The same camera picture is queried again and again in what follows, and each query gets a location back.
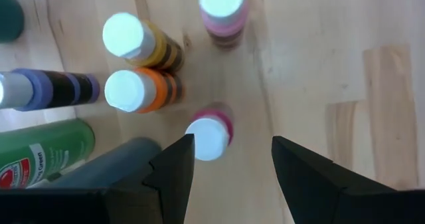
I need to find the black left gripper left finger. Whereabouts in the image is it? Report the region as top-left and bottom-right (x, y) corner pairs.
(0, 134), (196, 224)

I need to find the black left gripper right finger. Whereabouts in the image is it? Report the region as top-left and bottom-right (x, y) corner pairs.
(271, 136), (425, 224)

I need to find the magenta paint bottle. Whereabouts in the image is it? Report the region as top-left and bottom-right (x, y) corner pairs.
(185, 106), (235, 162)

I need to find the dark green plastic cup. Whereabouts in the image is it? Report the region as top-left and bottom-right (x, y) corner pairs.
(0, 0), (25, 43)

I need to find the large dark grey paint bottle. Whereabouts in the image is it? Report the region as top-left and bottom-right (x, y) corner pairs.
(28, 136), (163, 189)

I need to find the orange paint bottle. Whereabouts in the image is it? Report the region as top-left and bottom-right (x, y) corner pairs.
(104, 66), (185, 114)

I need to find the large green paint bottle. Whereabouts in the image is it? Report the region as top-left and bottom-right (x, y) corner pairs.
(0, 118), (96, 189)

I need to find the yellow paint bottle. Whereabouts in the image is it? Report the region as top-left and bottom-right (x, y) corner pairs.
(102, 12), (185, 70)

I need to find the pink paint bottle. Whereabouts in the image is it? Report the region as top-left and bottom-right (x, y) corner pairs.
(198, 0), (250, 49)

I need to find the purple paint bottle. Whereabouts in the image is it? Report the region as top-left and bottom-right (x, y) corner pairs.
(0, 68), (101, 112)

